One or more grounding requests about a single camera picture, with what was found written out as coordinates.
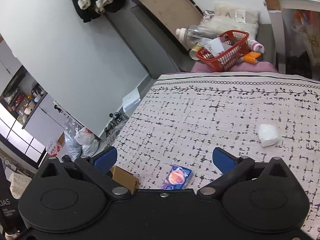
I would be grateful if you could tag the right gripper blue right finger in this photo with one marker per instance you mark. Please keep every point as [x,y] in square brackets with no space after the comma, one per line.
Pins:
[223,160]

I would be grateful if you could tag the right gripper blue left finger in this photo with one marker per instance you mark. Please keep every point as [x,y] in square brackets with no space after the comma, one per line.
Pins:
[105,160]

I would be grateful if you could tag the blue orange snack packet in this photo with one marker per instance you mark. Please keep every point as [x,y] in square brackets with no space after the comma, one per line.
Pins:
[177,178]

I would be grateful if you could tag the brown cardboard box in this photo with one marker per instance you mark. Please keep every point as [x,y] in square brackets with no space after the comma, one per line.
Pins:
[125,178]

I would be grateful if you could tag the grey plastic bag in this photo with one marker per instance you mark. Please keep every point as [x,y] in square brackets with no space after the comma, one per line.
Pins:
[76,150]

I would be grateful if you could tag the white plastic bag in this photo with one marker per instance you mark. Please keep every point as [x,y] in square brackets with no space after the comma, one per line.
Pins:
[84,136]

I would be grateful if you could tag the cream dotted fabric box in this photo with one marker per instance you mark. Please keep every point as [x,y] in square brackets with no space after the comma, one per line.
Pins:
[18,184]

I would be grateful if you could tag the red white water pack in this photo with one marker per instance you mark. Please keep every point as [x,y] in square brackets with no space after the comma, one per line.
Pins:
[53,148]

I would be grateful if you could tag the white black patterned bedspread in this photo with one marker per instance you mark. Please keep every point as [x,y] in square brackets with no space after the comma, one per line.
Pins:
[183,117]

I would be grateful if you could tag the white kitchen cabinet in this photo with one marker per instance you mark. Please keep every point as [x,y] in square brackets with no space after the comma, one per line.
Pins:
[46,121]

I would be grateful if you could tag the white flat box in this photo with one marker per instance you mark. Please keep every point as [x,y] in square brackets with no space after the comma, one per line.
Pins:
[131,100]

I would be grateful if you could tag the black framed window door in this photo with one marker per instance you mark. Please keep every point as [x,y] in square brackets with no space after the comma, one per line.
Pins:
[19,141]

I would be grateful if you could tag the pink bed sheet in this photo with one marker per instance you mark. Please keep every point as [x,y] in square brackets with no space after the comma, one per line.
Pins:
[243,67]

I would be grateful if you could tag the orange small box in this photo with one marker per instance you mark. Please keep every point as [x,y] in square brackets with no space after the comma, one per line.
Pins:
[252,57]

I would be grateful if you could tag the paper cup roll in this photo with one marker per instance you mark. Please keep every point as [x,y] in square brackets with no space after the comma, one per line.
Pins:
[193,52]

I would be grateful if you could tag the red plastic basket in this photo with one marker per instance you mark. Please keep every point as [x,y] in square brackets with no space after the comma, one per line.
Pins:
[223,52]

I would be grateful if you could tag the dark grey wardrobe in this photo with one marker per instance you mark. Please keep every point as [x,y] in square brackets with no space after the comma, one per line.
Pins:
[151,46]

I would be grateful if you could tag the white pink small bottle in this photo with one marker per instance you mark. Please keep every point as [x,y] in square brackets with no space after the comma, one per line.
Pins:
[255,46]

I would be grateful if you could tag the clear plastic bottle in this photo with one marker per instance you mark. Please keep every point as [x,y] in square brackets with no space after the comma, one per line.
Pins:
[194,33]

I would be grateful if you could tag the white fluffy pillow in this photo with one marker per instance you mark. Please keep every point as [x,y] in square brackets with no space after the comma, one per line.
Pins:
[232,17]

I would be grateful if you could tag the brown framed board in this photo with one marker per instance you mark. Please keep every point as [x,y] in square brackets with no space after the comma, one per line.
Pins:
[169,15]

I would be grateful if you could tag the white side table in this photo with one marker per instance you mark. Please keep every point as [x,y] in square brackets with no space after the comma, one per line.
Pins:
[295,25]

